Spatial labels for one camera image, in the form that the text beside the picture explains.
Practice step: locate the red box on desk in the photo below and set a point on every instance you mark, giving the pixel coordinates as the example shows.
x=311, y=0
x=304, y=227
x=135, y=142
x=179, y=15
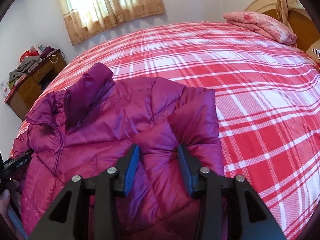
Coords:
x=33, y=51

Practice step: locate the purple folded clothes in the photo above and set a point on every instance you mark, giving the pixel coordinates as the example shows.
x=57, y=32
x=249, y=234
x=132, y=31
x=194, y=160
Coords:
x=47, y=51

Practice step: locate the white card on desk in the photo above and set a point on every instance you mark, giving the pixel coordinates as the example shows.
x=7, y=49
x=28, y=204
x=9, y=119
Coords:
x=5, y=89

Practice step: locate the folded pink floral quilt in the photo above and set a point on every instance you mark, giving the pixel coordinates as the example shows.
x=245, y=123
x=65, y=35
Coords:
x=262, y=24

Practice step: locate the red plaid bed sheet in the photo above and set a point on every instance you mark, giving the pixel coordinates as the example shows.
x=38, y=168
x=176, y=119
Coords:
x=266, y=99

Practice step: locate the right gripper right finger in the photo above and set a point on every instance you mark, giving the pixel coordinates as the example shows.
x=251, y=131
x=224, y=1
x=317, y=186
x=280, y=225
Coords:
x=229, y=207

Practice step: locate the brown wooden desk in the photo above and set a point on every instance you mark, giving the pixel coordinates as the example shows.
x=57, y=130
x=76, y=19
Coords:
x=23, y=95

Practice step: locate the beige window curtain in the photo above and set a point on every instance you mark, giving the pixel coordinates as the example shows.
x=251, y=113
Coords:
x=86, y=18

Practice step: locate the magenta puffer jacket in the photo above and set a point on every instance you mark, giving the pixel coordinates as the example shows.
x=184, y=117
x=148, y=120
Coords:
x=85, y=129

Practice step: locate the striped pillow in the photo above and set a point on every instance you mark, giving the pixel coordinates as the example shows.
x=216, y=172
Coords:
x=317, y=54

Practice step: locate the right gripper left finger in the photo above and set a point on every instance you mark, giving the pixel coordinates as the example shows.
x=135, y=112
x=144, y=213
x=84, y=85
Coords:
x=68, y=215

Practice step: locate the beige side curtain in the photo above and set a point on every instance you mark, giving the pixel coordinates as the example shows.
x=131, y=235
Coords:
x=284, y=6

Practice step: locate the person's left hand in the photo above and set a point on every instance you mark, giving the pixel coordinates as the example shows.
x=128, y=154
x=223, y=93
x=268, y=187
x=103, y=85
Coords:
x=5, y=201

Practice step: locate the grey folded clothes pile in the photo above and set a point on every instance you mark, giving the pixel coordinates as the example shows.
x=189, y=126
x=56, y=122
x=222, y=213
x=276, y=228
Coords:
x=26, y=66

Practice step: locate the wooden bed headboard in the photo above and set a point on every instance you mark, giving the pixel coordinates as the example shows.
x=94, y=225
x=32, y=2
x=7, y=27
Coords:
x=299, y=22

